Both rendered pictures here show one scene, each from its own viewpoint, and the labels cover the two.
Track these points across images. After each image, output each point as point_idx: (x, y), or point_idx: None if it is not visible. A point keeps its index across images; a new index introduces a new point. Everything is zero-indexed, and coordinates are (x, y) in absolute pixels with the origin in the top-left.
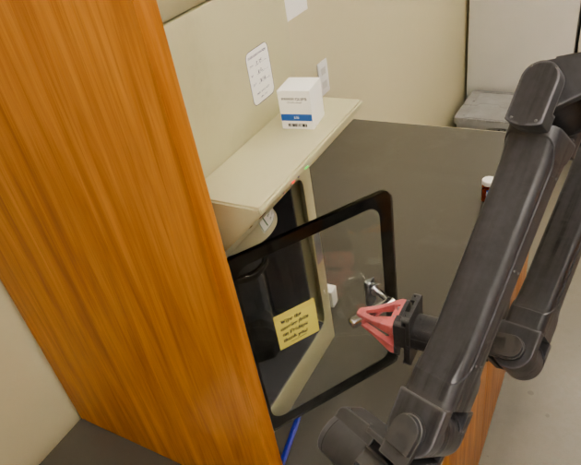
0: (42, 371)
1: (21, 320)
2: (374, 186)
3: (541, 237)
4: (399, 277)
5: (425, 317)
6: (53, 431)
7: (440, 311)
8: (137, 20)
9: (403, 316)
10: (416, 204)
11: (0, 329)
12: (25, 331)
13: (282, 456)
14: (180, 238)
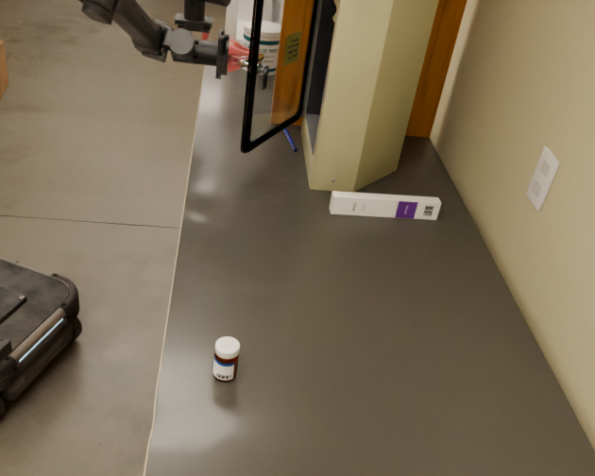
0: (449, 91)
1: (462, 50)
2: (418, 375)
3: (145, 12)
4: (285, 241)
5: (212, 42)
6: (433, 127)
7: (229, 216)
8: None
9: (223, 29)
10: (330, 347)
11: (459, 41)
12: (459, 59)
13: (285, 128)
14: None
